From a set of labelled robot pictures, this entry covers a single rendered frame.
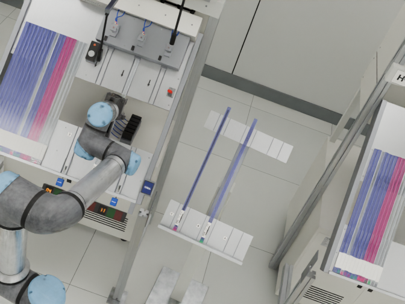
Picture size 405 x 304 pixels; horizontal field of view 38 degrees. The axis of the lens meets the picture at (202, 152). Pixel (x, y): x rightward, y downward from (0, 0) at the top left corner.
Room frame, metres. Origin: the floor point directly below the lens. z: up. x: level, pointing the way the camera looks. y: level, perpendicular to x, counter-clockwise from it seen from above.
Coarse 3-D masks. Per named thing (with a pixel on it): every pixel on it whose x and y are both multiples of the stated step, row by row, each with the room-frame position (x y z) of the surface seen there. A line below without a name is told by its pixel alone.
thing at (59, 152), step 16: (64, 128) 1.60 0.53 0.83; (80, 128) 1.62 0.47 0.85; (64, 144) 1.56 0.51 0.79; (48, 160) 1.50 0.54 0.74; (64, 160) 1.51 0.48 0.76; (80, 160) 1.53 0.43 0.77; (144, 160) 1.60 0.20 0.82; (80, 176) 1.49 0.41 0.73; (128, 176) 1.54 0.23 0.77; (144, 176) 1.56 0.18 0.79; (128, 192) 1.50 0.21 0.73
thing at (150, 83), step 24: (48, 0) 1.93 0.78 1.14; (72, 0) 1.95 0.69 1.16; (24, 24) 1.83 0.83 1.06; (48, 24) 1.86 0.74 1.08; (72, 24) 1.89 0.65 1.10; (96, 24) 1.91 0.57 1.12; (192, 48) 1.95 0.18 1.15; (96, 72) 1.78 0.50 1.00; (120, 72) 1.81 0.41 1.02; (144, 72) 1.83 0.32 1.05; (168, 72) 1.86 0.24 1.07; (144, 96) 1.77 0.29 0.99
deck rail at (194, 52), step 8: (200, 40) 1.97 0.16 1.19; (192, 56) 1.92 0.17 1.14; (192, 64) 1.91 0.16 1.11; (184, 72) 1.87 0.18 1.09; (184, 80) 1.85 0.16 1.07; (176, 96) 1.80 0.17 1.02; (176, 104) 1.77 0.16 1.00; (168, 120) 1.72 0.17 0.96; (168, 128) 1.70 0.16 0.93; (160, 136) 1.67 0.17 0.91; (160, 144) 1.65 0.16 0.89; (160, 152) 1.67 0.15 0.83; (152, 160) 1.60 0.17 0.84; (152, 168) 1.58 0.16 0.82; (136, 200) 1.48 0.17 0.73
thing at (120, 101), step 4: (108, 92) 1.59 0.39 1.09; (108, 96) 1.52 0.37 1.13; (112, 96) 1.57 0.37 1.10; (116, 96) 1.58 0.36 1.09; (120, 96) 1.58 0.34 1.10; (104, 100) 1.56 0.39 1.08; (108, 100) 1.51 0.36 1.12; (112, 100) 1.53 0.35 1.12; (116, 100) 1.52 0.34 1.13; (120, 100) 1.56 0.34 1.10; (124, 100) 1.57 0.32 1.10; (116, 104) 1.52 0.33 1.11; (120, 104) 1.56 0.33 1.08; (124, 104) 1.57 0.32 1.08; (120, 108) 1.55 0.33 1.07; (120, 112) 1.54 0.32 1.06; (120, 116) 1.55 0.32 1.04
